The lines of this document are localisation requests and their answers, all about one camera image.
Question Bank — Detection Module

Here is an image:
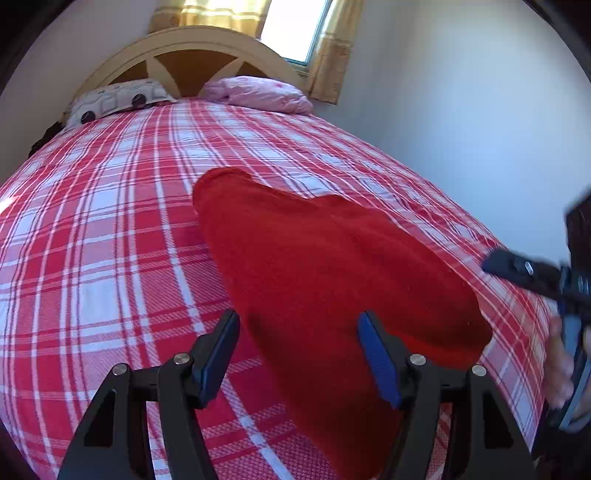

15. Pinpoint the grey patterned pillow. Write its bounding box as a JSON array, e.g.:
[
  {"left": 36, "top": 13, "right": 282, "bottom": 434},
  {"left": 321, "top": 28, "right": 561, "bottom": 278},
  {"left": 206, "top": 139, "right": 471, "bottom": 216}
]
[{"left": 65, "top": 78, "right": 178, "bottom": 129}]

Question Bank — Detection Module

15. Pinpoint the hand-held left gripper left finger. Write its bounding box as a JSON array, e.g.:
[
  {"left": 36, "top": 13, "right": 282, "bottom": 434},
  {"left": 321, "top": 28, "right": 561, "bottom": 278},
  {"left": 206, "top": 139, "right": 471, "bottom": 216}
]
[{"left": 58, "top": 309, "right": 241, "bottom": 480}]

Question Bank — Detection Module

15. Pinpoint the red knit sweater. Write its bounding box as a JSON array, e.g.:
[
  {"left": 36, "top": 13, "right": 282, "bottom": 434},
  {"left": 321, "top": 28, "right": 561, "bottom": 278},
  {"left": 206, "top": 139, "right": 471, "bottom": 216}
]
[{"left": 192, "top": 167, "right": 494, "bottom": 480}]

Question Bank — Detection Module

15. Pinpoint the yellow window curtain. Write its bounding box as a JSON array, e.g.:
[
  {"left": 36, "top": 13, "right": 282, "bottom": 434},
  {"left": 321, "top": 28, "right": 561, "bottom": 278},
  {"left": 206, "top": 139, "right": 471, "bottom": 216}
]
[{"left": 148, "top": 0, "right": 365, "bottom": 104}]

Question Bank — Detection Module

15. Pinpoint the red plaid bed sheet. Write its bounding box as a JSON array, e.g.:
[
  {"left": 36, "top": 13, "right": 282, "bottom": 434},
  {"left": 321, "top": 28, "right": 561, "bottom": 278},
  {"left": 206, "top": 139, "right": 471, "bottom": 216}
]
[{"left": 0, "top": 99, "right": 561, "bottom": 480}]

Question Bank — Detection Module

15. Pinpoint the person's right hand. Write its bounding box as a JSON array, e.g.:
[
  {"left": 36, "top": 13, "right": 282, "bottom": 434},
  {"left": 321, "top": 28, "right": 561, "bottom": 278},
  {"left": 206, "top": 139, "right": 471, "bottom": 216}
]
[{"left": 545, "top": 318, "right": 591, "bottom": 409}]

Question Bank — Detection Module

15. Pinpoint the window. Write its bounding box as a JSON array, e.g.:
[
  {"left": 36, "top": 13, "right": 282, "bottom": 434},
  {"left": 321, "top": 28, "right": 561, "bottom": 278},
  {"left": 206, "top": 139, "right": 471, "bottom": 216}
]
[{"left": 259, "top": 0, "right": 334, "bottom": 65}]

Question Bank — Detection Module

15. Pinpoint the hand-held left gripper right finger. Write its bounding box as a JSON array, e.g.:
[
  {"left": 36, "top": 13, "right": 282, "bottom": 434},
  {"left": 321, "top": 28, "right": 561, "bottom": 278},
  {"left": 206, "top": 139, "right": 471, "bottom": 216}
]
[{"left": 358, "top": 311, "right": 539, "bottom": 480}]

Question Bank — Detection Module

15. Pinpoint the dark cloth pile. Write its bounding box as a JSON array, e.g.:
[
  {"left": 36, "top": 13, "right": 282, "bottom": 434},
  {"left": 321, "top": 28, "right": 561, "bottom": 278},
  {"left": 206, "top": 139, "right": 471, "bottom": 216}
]
[{"left": 28, "top": 122, "right": 65, "bottom": 158}]

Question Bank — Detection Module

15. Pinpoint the pink pillow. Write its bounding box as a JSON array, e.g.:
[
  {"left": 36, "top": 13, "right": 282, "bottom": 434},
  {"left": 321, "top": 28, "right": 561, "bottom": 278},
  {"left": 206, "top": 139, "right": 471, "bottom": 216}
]
[{"left": 199, "top": 76, "right": 315, "bottom": 115}]

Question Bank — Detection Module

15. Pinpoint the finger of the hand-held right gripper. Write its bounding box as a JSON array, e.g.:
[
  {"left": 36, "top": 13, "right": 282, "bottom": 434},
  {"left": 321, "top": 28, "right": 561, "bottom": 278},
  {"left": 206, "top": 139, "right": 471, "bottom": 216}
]
[{"left": 481, "top": 248, "right": 566, "bottom": 301}]

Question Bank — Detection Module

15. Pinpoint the cream arched headboard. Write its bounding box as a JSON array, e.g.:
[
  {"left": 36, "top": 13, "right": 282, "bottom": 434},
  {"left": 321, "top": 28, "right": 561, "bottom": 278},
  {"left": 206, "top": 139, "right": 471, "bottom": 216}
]
[{"left": 69, "top": 25, "right": 308, "bottom": 104}]

